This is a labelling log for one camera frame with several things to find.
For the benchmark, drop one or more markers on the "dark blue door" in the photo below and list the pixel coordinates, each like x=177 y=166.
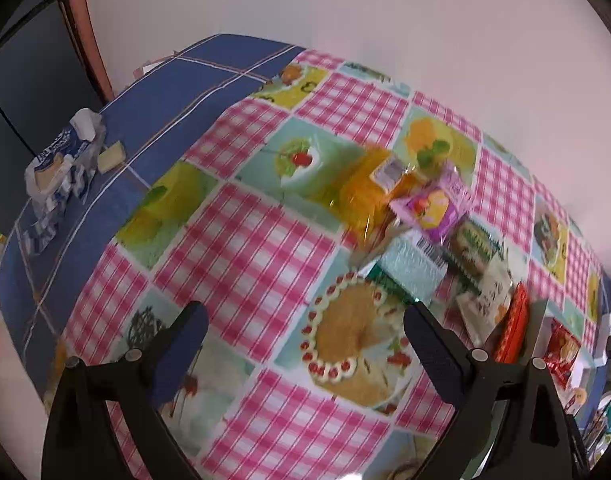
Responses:
x=30 y=85

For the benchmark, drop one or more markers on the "red brown door frame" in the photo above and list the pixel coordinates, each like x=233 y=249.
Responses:
x=88 y=45

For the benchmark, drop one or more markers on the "purple snack packet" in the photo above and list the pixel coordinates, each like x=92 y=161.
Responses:
x=430 y=207

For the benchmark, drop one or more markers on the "light blue foil packet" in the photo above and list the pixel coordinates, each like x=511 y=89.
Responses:
x=410 y=265

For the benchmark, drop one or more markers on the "blue plaid tablecloth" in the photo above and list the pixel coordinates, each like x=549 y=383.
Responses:
x=150 y=90

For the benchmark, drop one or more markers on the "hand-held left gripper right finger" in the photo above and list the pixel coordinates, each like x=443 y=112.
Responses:
x=438 y=360

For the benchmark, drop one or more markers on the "red patterned snack packet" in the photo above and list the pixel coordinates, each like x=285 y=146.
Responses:
x=515 y=325

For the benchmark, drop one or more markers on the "white calligraphy snack packet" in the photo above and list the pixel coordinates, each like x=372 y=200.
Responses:
x=488 y=300

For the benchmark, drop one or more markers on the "orange snack packet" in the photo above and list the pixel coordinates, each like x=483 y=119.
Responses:
x=365 y=195

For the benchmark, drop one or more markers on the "green clear biscuit packet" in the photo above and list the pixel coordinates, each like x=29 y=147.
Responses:
x=473 y=252

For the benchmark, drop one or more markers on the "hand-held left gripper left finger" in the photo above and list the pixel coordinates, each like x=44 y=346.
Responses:
x=180 y=350

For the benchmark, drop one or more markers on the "red flower snack packet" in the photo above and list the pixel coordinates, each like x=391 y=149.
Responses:
x=563 y=350

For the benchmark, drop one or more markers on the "pale yellow block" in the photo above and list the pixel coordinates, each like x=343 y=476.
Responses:
x=111 y=157

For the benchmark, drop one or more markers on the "pink checked printed tablecloth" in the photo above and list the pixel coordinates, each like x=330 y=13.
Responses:
x=265 y=240

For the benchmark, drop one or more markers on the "blue white crumpled bag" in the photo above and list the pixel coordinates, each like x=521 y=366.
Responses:
x=60 y=160

